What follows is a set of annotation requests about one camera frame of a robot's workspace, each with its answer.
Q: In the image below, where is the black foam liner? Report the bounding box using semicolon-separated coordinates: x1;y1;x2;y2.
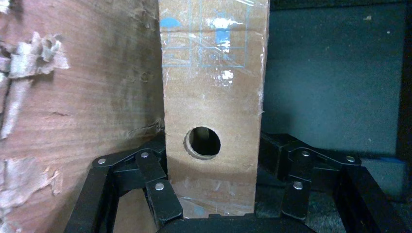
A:
257;0;412;233

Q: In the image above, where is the large open cardboard carton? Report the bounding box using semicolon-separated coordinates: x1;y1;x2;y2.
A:
0;0;166;233

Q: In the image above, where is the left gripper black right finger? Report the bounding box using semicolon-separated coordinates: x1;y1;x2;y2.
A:
254;132;410;233

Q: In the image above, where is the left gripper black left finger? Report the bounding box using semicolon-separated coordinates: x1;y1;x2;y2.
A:
64;133;184;233

